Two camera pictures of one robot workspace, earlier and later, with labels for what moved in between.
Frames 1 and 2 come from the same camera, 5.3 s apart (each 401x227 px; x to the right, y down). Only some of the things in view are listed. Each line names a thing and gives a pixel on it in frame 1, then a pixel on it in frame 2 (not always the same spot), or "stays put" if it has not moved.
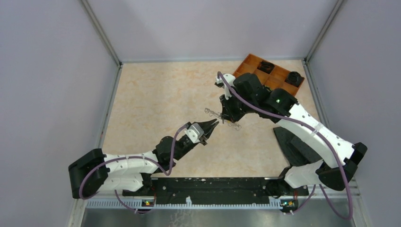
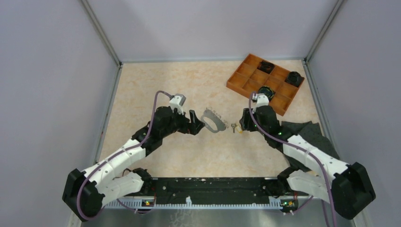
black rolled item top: (265, 66) stays put
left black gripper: (205, 126) → (194, 127)
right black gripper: (227, 113) → (246, 121)
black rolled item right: (294, 78) stays put
